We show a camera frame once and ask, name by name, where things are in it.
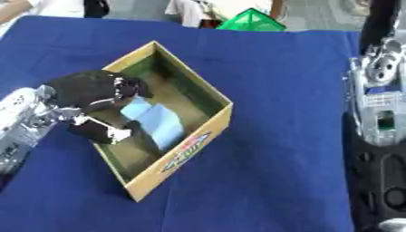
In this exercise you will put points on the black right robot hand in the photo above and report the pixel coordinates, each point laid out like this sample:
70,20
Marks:
381,21

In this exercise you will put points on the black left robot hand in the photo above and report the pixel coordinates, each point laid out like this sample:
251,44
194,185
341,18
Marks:
87,87

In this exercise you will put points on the silver and black right robot arm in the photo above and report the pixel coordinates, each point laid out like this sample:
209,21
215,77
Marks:
378,120

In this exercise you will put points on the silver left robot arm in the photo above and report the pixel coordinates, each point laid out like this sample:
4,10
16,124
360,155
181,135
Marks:
24,120

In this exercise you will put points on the tan cardboard box green inside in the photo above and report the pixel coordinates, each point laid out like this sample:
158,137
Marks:
169,120

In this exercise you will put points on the light blue block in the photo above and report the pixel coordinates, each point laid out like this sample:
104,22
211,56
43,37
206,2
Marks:
156,120

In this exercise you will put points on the person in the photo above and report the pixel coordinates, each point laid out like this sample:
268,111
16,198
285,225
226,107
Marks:
32,9
211,10

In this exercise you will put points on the green pyramid toy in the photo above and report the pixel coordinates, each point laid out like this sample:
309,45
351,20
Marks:
252,20

